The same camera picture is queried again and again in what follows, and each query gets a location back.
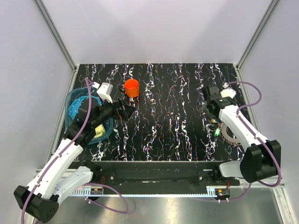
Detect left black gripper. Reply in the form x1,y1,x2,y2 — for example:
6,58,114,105
92,95,136,128

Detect large ring of keyrings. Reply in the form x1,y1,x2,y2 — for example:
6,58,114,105
221,123,241,145

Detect green capped key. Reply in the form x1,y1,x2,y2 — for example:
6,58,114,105
214,127,221,136

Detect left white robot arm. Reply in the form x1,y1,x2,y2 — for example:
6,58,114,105
14,97,136,223

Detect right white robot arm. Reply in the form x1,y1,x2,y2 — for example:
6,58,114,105
202,84,282,187

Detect orange plastic cup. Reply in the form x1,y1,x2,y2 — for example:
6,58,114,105
119,79,140,98

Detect clear blue plastic bin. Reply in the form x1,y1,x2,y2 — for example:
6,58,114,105
64,87,114,145

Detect blue dotted plate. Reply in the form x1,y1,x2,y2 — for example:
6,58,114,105
69,96,102,120

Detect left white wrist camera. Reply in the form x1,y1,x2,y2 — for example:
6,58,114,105
92,82,113,103

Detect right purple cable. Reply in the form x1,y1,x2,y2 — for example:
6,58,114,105
191,80,282,203

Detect purple cable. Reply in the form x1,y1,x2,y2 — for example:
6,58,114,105
20,78,129,224
191,80,282,203

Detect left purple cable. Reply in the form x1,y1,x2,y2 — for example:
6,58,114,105
20,78,129,224

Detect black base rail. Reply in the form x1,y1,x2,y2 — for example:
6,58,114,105
74,160,241,187

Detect right aluminium frame post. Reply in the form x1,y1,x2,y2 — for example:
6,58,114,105
235,0,280,70

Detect aluminium frame post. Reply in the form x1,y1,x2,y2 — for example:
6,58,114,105
33,0,77,71
235,0,280,70

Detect left aluminium frame post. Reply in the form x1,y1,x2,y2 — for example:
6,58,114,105
33,0,77,71

